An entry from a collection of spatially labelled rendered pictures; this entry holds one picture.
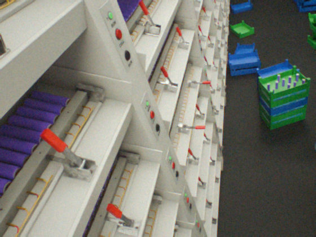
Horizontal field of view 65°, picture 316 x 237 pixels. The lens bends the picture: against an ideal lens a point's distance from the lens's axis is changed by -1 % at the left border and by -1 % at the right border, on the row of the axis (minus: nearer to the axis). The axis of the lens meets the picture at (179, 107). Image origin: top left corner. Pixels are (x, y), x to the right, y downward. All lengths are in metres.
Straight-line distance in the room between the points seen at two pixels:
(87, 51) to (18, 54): 0.17
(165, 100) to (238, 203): 1.15
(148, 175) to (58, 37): 0.37
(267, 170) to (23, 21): 1.74
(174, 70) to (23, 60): 0.64
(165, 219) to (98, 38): 0.52
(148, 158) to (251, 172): 1.34
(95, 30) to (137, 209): 0.36
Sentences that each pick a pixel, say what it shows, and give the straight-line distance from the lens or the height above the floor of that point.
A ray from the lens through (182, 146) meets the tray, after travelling 0.88.
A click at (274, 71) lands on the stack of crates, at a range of 2.45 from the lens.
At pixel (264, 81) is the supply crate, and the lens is 2.04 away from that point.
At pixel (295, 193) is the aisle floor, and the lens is 1.82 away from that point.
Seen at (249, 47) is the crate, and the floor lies 0.02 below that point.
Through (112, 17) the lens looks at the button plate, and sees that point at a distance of 0.45.
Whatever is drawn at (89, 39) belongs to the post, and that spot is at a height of 1.44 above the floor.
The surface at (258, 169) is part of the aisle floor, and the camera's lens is 1.89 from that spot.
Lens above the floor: 1.58
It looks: 40 degrees down
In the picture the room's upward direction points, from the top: 17 degrees counter-clockwise
